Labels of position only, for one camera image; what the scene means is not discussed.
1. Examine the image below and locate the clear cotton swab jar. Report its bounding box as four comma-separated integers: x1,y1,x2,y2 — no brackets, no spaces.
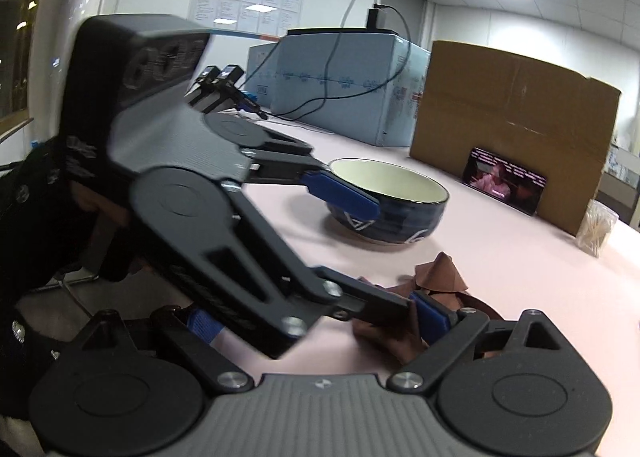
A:
575,200,618,258

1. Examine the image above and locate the white floor air conditioner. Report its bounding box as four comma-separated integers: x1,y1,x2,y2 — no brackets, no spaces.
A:
51,0,104,96

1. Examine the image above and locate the smartphone playing video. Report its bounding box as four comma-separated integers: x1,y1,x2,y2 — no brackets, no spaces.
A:
462,147,547,216

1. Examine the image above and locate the black clamp tool pile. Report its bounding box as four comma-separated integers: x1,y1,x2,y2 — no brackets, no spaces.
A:
184,64,268,119

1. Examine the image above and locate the black power cable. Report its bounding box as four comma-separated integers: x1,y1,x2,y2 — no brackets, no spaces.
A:
240,0,414,124

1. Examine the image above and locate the large brown cardboard box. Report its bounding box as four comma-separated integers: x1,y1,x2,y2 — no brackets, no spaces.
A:
410,40,620,235

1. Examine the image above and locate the brown cleaning cloth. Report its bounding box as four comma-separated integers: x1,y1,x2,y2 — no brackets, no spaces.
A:
352,252,503,365

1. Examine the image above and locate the dark blue ceramic bowl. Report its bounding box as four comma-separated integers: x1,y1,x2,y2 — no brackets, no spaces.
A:
328,158,450,245

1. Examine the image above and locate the light blue printed carton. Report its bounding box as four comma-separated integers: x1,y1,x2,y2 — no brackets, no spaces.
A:
246,28,431,147

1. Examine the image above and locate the black power adapter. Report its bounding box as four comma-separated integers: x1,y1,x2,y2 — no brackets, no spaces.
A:
366,3,390,32

